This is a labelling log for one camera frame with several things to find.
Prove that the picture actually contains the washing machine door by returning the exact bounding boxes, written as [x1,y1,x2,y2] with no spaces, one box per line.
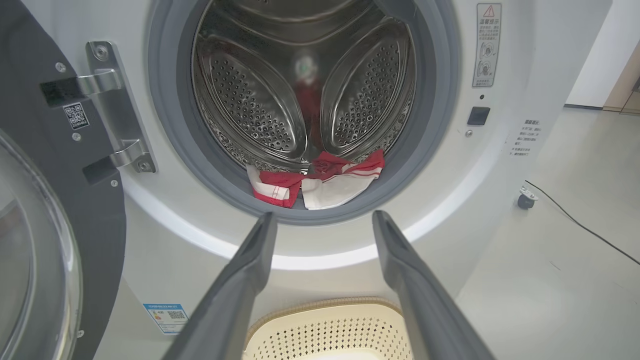
[0,0,127,360]

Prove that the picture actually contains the grey rubber door gasket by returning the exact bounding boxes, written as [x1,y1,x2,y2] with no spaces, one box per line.
[147,0,462,227]

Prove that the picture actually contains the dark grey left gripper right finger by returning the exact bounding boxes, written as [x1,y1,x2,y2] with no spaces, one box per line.
[371,209,496,360]

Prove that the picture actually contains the small white QR sticker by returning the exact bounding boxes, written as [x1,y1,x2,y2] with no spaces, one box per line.
[62,102,91,131]

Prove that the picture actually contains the silver door hinge bracket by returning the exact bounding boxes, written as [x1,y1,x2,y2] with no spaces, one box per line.
[40,41,157,184]

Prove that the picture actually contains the thin black floor cable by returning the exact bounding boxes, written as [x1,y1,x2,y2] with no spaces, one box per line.
[524,180,640,266]

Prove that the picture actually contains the cream perforated laundry basket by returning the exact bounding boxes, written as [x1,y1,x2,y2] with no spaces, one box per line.
[242,297,414,360]

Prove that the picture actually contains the red and white garment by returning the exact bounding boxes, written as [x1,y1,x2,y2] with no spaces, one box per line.
[245,148,386,211]

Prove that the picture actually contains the perforated steel washer drum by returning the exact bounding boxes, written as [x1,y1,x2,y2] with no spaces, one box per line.
[191,0,417,173]

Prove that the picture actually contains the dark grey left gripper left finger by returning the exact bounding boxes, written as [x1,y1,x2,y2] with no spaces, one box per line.
[161,211,279,360]

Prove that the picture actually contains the blue energy label sticker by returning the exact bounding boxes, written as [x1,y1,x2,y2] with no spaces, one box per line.
[142,302,190,335]

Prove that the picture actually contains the metal frame leg with caster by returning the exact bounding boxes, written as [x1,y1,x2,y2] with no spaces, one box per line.
[517,185,540,210]

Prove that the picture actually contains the white front-load washing machine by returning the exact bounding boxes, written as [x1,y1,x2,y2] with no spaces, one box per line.
[20,0,615,360]

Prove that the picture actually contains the white warning sticker red triangle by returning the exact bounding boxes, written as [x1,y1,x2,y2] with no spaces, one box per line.
[472,2,503,89]

